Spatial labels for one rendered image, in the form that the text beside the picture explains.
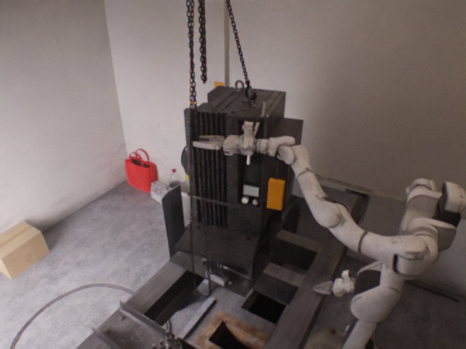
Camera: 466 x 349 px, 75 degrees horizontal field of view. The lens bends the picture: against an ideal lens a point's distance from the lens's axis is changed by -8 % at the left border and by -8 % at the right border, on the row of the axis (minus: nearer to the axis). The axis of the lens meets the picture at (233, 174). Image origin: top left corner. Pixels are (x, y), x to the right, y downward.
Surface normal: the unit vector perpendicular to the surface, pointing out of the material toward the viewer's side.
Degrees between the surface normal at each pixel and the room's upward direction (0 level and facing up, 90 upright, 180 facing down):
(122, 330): 0
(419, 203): 90
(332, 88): 90
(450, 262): 90
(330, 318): 0
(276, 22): 90
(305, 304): 0
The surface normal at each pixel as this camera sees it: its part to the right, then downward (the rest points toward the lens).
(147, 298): 0.00, -0.86
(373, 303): -0.47, 0.42
